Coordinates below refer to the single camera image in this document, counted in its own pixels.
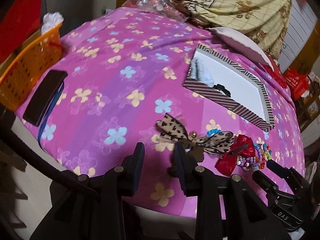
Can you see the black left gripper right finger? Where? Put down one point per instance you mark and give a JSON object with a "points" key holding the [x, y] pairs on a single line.
{"points": [[185, 170]]}

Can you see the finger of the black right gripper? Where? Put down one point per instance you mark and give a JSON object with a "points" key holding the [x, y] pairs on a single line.
{"points": [[275, 166]]}

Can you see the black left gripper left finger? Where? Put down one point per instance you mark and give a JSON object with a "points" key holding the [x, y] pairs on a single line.
{"points": [[133, 165]]}

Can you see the leopard print hair bow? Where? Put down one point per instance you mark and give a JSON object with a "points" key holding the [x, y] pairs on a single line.
{"points": [[196, 145]]}

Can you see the red satin hair bow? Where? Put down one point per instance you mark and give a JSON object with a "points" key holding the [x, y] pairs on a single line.
{"points": [[242, 147]]}

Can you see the striped white jewelry tray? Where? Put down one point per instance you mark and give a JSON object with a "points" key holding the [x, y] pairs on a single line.
{"points": [[249, 98]]}

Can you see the black hair scrunchie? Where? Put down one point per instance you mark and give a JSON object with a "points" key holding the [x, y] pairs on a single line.
{"points": [[222, 90]]}

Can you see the red shopping bag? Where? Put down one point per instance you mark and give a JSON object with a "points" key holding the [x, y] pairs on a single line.
{"points": [[297, 83]]}

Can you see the pink floral bed sheet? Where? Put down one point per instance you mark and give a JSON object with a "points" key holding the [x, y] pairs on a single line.
{"points": [[125, 71]]}

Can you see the light blue fluffy scrunchie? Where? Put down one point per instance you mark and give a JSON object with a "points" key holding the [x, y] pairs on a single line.
{"points": [[200, 72]]}

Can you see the red fabric cushion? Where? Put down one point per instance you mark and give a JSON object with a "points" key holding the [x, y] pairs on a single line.
{"points": [[274, 72]]}

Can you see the black rectangular case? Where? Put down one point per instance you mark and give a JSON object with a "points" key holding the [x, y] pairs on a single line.
{"points": [[43, 96]]}

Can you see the white pink pillow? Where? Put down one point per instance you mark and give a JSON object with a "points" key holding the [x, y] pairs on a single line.
{"points": [[242, 44]]}

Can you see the orange plastic basket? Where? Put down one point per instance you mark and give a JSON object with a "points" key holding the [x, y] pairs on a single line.
{"points": [[28, 66]]}

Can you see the cream floral quilt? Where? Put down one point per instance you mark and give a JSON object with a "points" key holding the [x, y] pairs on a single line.
{"points": [[263, 21]]}

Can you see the clear plastic bag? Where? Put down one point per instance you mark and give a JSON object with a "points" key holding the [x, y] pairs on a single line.
{"points": [[163, 7]]}

